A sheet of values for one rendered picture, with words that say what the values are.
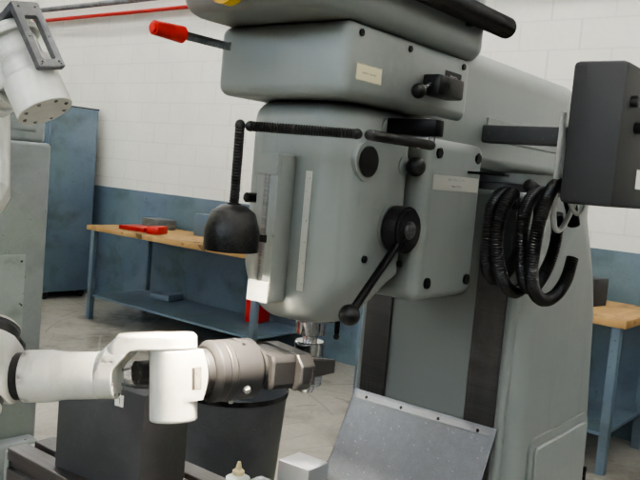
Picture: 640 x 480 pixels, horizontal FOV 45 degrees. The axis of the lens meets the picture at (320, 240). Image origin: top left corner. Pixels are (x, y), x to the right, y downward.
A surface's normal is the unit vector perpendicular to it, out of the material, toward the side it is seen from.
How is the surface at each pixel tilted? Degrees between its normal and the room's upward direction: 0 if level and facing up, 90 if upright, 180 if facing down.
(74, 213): 90
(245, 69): 90
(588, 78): 90
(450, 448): 63
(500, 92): 90
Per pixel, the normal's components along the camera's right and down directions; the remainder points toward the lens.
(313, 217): -0.36, 0.04
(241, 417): 0.33, 0.17
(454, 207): 0.78, 0.12
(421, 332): -0.62, 0.01
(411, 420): -0.52, -0.44
